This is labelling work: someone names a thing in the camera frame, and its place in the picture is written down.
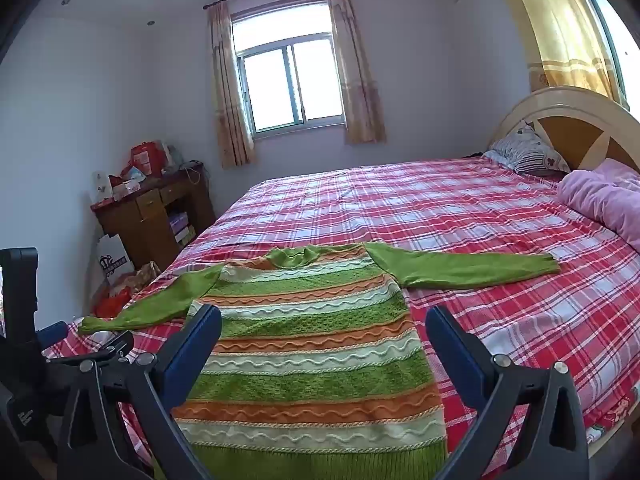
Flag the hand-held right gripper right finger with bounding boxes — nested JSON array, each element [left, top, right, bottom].
[[425, 305, 588, 480]]

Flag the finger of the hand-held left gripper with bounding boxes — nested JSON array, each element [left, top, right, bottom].
[[36, 321, 69, 349], [44, 332, 135, 377]]

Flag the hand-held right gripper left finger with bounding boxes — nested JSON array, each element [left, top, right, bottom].
[[57, 302, 223, 480]]

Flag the green orange striped knit sweater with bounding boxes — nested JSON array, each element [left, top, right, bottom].
[[77, 242, 560, 480]]

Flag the red plastic bag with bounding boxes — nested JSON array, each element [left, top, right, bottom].
[[92, 287, 133, 318]]

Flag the brown patterned cloth bundle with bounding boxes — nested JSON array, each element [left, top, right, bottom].
[[127, 261, 162, 293]]

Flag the white paper bag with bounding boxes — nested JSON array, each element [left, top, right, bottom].
[[96, 234, 135, 286]]

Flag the stacked boxes under desk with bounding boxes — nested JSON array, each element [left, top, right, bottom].
[[167, 212, 196, 247]]

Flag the white upright box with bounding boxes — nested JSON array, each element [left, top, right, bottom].
[[91, 170, 115, 206]]

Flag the brown wooden desk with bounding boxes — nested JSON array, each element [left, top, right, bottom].
[[90, 162, 217, 271]]

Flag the red plaid bed sheet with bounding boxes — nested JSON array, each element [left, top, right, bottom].
[[42, 155, 640, 480]]

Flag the pale plastic bag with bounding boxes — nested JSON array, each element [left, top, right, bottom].
[[160, 142, 184, 169]]

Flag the grey striped pillow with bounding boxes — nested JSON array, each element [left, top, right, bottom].
[[487, 122, 571, 177]]

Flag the pink blanket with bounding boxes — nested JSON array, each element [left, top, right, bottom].
[[556, 157, 640, 252]]

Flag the cream wooden bed headboard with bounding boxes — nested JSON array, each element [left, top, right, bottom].
[[487, 86, 640, 176]]

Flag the beige patterned curtain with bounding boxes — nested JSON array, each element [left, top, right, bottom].
[[325, 0, 387, 145], [207, 2, 256, 168]]

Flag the sliding window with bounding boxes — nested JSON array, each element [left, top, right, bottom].
[[231, 30, 347, 138]]

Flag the yellow curtain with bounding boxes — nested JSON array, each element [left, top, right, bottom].
[[492, 0, 628, 108]]

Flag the side window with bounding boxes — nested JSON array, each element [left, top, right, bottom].
[[570, 0, 640, 106]]

